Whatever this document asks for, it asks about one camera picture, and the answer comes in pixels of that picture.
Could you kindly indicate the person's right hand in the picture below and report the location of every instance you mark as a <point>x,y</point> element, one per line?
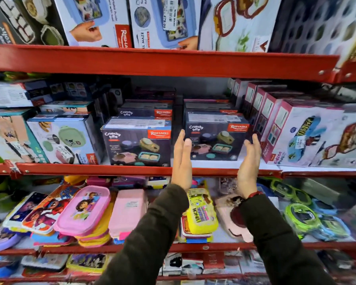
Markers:
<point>246,175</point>

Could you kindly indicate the person's left hand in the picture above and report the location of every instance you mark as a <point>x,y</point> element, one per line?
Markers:
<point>181,169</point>

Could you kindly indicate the person's right fingers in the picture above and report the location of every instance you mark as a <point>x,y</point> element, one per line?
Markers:
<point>254,149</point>

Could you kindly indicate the person's left fingers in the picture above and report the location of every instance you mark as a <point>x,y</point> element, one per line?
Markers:
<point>182,146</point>

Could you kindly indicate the person's left forearm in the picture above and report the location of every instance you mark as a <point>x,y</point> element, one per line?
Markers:
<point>148,243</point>

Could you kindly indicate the person's right forearm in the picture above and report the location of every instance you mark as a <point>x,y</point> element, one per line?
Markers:
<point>279,246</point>

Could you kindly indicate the dark lunch box set carton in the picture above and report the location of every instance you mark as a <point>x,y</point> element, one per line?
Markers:
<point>145,111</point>
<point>136,145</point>
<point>213,139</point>
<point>210,106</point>

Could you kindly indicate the green rimmed steel container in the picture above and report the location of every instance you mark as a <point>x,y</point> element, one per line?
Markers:
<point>302,218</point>
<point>287,191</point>

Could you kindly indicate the row of pink white cartons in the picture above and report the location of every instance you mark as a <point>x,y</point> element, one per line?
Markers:
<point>308,136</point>

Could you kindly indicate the yellow cartoon lunch box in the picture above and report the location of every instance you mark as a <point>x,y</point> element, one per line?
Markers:
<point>201,212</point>

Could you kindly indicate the pale pink lunch box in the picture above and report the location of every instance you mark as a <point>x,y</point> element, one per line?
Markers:
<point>225,216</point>

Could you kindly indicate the plain pink lunch box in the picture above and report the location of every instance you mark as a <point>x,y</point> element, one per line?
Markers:
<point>127,213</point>

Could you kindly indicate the red metal shelf rack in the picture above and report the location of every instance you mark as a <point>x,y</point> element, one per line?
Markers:
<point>154,62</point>

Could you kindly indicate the blue rimmed steel container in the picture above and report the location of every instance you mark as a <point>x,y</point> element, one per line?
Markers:
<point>332,228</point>

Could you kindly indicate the white carton green lunch box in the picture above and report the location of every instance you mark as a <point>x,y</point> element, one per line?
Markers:
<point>65,139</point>

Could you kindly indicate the small white black carton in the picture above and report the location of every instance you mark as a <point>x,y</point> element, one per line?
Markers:
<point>172,264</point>

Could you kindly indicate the pink cartoon lunch box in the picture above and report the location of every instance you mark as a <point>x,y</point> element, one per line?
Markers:
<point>83,210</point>

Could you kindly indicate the small red carton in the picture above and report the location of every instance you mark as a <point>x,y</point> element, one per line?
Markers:
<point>213,261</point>

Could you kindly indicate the white carton blue maze toy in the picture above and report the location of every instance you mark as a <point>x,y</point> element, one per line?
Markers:
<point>163,22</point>
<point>92,20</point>

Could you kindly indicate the white carton brown lunch box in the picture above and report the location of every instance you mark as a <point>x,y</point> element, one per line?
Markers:
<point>240,23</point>

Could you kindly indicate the dark blue patterned carton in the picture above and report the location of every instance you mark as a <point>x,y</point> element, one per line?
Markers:
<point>323,23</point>

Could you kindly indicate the orange cartoon lunch box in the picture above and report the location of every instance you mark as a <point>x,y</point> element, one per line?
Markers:
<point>47,210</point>

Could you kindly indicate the yellow flat lunch box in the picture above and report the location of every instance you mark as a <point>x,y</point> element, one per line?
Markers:
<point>87,262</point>

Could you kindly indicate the white dark cartoon lunch box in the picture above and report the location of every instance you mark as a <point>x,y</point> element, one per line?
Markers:
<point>22,212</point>

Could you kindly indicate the teal lunch box carton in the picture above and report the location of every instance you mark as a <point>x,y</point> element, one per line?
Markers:
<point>9,136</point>

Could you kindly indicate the white flat lunch box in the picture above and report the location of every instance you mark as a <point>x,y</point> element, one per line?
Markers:
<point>44,261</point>

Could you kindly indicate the white printed flat carton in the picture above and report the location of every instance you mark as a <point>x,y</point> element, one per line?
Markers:
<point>7,95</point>

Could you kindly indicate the purple lunch box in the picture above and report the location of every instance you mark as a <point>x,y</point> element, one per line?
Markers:
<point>1,238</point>

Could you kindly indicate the black lunch box carton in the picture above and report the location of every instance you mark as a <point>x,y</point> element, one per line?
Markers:
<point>20,20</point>

